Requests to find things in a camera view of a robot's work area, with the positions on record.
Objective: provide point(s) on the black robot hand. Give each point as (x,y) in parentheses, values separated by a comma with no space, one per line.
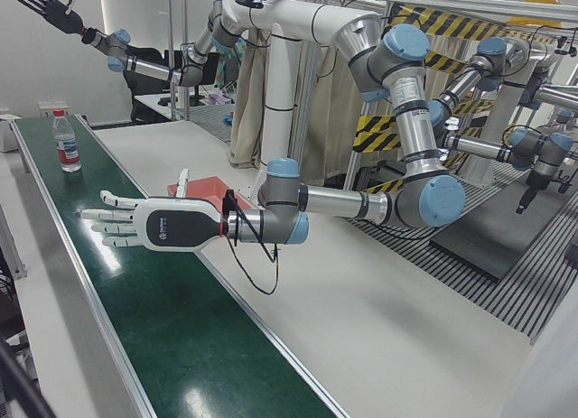
(63,16)

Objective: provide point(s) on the white and grey robot hand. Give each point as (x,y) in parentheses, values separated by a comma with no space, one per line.
(171,224)

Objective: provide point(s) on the clear water bottle red cap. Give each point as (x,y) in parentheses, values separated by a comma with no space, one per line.
(68,151)

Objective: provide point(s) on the silver second robot arm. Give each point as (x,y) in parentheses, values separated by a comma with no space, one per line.
(474,146)

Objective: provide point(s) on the silver blue-jointed robot arm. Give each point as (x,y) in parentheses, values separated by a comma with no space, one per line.
(149,68)
(338,197)

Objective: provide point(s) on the pink plastic basket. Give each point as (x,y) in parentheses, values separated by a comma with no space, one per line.
(212,188)

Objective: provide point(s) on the white power strip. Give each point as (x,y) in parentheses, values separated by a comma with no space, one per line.
(47,110)

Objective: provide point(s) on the black office chair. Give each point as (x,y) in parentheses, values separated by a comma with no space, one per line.
(144,106)

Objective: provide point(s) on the white desk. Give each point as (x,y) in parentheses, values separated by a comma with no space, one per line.
(151,104)

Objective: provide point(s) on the beige curtain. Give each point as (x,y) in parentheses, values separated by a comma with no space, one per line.
(248,120)

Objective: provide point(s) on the purple box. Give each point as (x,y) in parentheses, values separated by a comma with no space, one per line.
(221,99)

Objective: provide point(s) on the small black monitor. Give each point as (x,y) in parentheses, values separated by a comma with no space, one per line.
(207,77)

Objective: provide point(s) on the teal patterned cloth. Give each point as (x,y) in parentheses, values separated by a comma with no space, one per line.
(223,68)

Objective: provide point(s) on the black tripod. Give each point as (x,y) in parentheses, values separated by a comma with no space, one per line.
(18,382)

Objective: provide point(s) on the yellow black striped barrier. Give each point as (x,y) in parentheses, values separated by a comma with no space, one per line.
(451,23)

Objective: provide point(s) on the black white striped floor mat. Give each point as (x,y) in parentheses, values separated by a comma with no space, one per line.
(519,300)

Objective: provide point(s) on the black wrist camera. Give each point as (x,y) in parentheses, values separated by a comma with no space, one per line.
(229,201)

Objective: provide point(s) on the green conveyor belt aluminium frame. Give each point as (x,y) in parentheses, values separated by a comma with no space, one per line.
(158,323)

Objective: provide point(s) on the aluminium frame post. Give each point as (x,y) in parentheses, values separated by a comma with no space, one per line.
(171,30)

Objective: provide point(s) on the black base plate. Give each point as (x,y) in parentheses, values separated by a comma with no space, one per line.
(487,251)

